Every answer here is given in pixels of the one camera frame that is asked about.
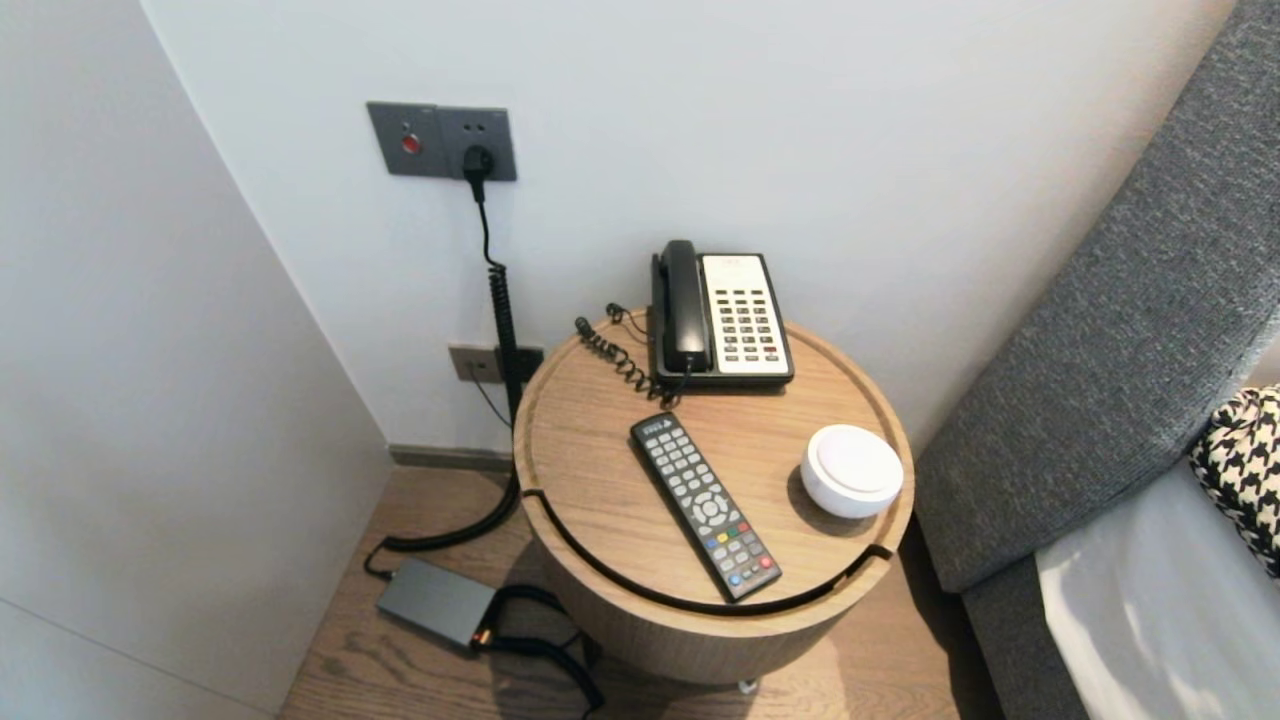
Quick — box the black TV remote control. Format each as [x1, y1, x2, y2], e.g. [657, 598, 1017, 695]
[629, 411, 784, 603]

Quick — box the white round puck speaker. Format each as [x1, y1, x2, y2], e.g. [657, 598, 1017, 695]
[800, 424, 905, 520]

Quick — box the round wooden side table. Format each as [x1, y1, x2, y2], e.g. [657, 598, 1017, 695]
[522, 488, 896, 689]
[512, 306, 916, 693]

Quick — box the black telephone handset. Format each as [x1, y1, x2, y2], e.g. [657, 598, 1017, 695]
[658, 240, 713, 376]

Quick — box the black and white desk telephone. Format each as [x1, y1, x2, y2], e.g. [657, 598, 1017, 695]
[650, 252, 796, 391]

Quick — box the grey baseboard strip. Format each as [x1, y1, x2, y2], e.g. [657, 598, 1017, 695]
[388, 443, 516, 473]

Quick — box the black power plug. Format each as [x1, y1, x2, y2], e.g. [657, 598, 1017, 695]
[461, 145, 496, 204]

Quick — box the grey power adapter brick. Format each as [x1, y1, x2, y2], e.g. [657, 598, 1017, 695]
[376, 557, 499, 653]

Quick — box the grey upholstered headboard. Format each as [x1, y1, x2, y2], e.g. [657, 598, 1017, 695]
[913, 0, 1280, 720]

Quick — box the white bed sheet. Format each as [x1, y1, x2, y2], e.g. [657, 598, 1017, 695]
[1035, 455, 1280, 720]

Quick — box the black white houndstooth pillow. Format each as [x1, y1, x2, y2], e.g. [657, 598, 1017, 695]
[1187, 385, 1280, 579]

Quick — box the black coiled phone cord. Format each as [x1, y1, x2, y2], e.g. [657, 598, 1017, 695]
[574, 303, 691, 409]

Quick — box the black coiled power cable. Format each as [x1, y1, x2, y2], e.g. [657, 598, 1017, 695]
[363, 198, 525, 581]

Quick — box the thin black phone wire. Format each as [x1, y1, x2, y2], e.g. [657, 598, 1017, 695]
[468, 372, 513, 429]

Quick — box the beige wall data outlet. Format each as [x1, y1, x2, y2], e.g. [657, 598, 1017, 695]
[448, 343, 503, 385]

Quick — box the black coiled adapter output cable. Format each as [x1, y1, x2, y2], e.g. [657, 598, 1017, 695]
[478, 585, 607, 715]

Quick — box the grey wall socket panel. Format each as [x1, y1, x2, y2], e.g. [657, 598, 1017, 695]
[366, 100, 519, 183]

